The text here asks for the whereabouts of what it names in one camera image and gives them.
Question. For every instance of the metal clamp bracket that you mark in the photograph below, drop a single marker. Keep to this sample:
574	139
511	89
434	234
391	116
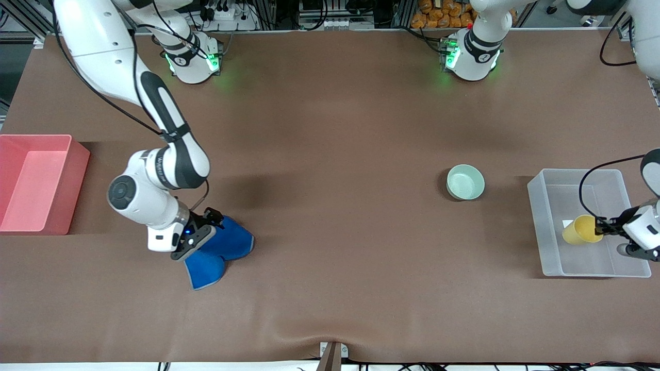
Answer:
344	351

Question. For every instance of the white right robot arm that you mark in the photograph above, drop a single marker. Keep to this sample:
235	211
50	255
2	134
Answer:
103	41

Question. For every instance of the white power strip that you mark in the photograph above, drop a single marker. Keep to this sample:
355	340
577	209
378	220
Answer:
227	20

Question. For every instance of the brown table mat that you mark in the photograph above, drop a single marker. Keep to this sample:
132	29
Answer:
330	154

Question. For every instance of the blue cloth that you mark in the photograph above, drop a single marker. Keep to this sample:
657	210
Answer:
232	245

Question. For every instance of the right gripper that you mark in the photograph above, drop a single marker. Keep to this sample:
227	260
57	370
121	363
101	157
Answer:
198	220

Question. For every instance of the orange bagged items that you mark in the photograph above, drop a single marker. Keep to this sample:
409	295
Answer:
443	15

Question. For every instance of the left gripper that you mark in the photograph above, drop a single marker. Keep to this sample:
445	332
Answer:
613	226

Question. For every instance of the yellow cup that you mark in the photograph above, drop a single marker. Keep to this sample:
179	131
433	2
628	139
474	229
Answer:
580	230

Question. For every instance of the brown camera mount pole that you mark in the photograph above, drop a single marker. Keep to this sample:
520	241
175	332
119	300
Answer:
330	360

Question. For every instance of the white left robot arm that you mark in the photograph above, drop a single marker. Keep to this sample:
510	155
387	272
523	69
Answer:
474	56

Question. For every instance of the pink plastic bin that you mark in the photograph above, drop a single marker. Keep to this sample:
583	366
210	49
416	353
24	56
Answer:
36	190

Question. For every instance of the aluminium frame post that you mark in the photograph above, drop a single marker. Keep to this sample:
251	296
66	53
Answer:
20	18

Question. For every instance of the light green bowl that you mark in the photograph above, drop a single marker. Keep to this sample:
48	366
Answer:
465	182

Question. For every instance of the clear plastic bin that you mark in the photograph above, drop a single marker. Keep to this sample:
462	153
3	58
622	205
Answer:
593	263

